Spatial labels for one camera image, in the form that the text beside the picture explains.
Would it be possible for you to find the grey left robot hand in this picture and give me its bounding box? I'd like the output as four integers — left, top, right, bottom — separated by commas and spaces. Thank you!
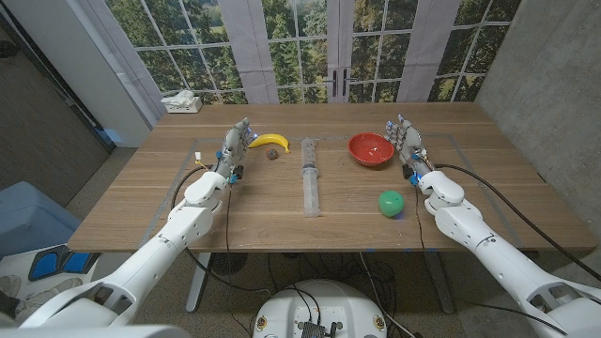
213, 116, 257, 185

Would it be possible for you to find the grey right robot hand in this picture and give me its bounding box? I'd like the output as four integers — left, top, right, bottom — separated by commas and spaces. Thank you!
383, 114, 436, 187

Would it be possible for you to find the large clear plastic syringe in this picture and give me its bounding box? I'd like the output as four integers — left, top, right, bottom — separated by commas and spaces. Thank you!
300, 137, 322, 219

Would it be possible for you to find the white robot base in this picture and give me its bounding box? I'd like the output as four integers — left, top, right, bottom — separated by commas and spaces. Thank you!
252, 279, 389, 338

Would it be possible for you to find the yellow banana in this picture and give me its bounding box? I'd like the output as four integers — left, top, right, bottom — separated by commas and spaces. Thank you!
248, 133, 291, 155

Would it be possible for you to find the green apple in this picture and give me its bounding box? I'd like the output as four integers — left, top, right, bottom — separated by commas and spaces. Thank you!
378, 190, 406, 219

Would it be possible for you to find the red bowl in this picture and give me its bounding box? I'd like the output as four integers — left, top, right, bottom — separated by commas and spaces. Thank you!
347, 131, 396, 168

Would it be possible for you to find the white tissue box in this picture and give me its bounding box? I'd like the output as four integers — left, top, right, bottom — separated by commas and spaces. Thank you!
161, 90, 204, 115

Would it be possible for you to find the printed window backdrop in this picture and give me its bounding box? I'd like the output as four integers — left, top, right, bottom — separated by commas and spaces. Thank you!
69, 0, 523, 128

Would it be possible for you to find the white table leg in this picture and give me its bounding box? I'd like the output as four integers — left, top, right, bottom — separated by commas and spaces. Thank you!
185, 252, 212, 315

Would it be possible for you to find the grey table leg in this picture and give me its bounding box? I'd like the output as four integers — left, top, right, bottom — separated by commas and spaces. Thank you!
424, 251, 456, 315

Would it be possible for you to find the blue plastic bin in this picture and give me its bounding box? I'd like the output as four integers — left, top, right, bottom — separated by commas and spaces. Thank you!
0, 180, 82, 258

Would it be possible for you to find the white device with blue pads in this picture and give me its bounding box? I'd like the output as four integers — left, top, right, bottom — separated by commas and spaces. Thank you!
0, 243, 102, 320

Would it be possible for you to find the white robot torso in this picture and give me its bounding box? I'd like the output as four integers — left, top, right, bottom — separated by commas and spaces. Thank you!
0, 323, 192, 338

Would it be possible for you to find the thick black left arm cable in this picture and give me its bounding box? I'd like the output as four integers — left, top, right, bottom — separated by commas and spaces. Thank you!
171, 164, 273, 295

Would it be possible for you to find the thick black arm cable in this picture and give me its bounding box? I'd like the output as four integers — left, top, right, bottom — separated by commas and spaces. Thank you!
434, 162, 601, 283
171, 164, 273, 295

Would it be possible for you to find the thin black left wrist cable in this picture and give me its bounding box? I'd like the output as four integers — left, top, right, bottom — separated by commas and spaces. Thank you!
223, 183, 233, 253

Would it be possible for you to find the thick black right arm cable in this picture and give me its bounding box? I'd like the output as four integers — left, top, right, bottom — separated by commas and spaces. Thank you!
434, 162, 601, 283

